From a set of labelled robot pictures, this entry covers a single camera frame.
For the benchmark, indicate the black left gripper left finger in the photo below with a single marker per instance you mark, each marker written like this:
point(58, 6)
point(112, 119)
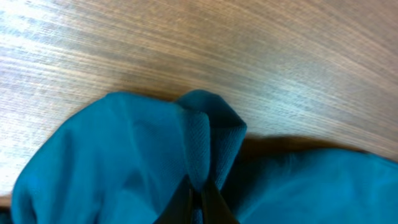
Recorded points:
point(180, 207)

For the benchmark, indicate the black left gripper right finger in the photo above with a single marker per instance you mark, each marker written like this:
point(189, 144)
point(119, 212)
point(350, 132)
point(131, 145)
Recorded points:
point(213, 206)

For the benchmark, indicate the blue polo shirt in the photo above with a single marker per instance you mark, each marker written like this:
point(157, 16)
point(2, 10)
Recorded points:
point(120, 160)

